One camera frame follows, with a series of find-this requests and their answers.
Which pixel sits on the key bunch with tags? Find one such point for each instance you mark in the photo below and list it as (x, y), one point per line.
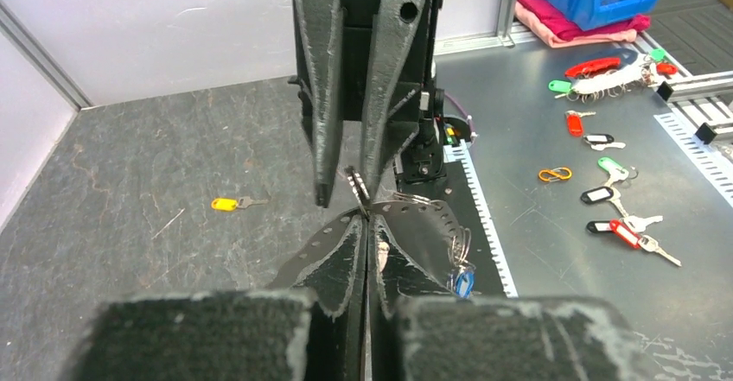
(611, 76)

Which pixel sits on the pink folded cloth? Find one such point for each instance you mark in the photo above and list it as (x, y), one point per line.
(556, 31)

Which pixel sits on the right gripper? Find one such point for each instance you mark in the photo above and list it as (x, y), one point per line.
(376, 68)

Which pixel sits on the red black tagged keys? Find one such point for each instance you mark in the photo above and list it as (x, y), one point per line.
(632, 231)

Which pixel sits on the black white tagged key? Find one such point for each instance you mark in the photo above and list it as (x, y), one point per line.
(600, 142)

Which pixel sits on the orange carabiner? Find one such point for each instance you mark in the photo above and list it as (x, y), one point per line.
(555, 174)

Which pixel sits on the yellow tagged key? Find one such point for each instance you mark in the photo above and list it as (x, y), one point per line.
(231, 205)

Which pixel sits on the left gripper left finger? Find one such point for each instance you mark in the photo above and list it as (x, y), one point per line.
(303, 325)

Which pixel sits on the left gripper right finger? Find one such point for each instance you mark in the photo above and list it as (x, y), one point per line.
(420, 332)

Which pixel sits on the green tagged key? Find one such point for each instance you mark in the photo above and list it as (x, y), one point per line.
(616, 171)

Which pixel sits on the red tagged key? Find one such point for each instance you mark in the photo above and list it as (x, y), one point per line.
(574, 121)

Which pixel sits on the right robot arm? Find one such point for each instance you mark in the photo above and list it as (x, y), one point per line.
(422, 156)

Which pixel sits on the white slotted cable duct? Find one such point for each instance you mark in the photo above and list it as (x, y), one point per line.
(492, 247)

